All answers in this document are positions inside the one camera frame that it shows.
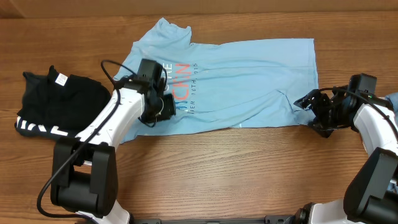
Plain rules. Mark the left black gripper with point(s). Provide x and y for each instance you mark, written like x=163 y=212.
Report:
x=170 y=112

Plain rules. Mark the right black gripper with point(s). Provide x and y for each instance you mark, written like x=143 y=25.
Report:
x=321 y=111

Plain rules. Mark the light blue printed t-shirt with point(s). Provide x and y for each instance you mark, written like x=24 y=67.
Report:
x=246 y=84

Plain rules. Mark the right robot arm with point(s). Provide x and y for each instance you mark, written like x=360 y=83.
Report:
x=368 y=198

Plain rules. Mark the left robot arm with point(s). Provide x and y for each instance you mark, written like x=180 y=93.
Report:
x=84 y=177

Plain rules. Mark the blue denim garment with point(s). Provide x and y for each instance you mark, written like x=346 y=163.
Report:
x=393 y=98

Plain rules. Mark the black folded t-shirt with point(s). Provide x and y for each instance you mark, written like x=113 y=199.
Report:
x=56 y=105

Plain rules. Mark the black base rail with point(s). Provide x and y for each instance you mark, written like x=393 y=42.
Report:
x=268 y=219

